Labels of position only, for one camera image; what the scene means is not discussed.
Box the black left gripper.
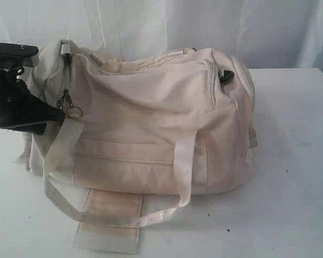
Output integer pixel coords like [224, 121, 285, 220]
[0, 69, 66, 134]

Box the brass key ring zipper pull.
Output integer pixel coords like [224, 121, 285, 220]
[57, 90, 83, 120]

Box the cream canvas duffel bag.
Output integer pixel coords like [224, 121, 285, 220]
[19, 40, 257, 254]

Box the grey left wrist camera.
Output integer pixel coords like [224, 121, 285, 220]
[0, 42, 39, 70]

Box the black plastic strap ring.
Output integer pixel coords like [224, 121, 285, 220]
[220, 69, 234, 87]

